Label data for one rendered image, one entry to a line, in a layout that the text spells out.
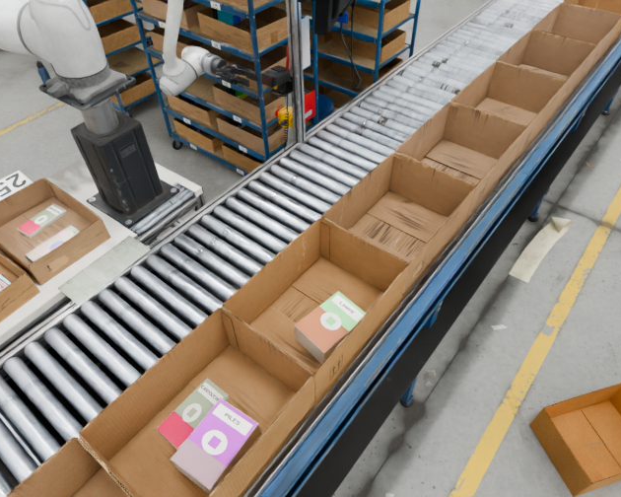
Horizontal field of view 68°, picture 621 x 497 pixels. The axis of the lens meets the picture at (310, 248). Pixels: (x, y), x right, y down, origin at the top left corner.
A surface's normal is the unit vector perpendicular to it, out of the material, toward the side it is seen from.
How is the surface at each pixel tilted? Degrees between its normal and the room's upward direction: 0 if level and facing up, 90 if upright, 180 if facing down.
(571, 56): 89
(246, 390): 1
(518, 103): 89
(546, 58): 89
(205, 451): 0
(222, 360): 1
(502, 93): 89
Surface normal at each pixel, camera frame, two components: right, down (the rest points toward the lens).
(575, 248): -0.02, -0.67
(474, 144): -0.62, 0.58
